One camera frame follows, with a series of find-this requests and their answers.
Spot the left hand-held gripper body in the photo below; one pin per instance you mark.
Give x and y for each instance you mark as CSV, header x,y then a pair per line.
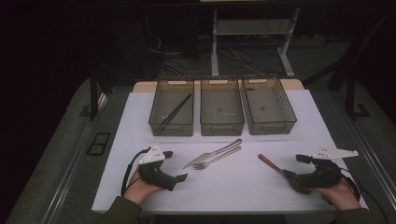
x,y
154,174

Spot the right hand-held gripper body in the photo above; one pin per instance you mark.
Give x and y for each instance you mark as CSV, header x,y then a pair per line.
x,y
323,177

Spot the brown wooden spoon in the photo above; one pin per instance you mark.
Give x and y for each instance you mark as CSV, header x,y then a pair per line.
x,y
270,164

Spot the steel serrated table knife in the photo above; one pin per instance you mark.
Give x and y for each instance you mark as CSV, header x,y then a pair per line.
x,y
205,157

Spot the steel fork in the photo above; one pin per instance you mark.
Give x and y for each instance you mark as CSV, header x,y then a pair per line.
x,y
214,159

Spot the black chopstick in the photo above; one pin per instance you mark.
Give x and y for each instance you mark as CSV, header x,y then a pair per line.
x,y
175,112
182,104

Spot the smoky clear plastic bin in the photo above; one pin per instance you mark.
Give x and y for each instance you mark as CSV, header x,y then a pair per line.
x,y
267,109
221,109
171,109

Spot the person's left hand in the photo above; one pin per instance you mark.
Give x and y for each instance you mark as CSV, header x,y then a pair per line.
x,y
137,189

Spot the white table cover board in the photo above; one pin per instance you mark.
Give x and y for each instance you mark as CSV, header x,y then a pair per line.
x,y
218,189

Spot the black metal stand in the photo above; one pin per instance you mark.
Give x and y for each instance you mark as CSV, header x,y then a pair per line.
x,y
350,99

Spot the metal floor rail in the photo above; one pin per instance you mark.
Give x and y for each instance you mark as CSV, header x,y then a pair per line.
x,y
376,161
70,174

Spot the white metal stand frame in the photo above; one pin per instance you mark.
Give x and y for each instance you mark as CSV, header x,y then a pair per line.
x,y
214,46

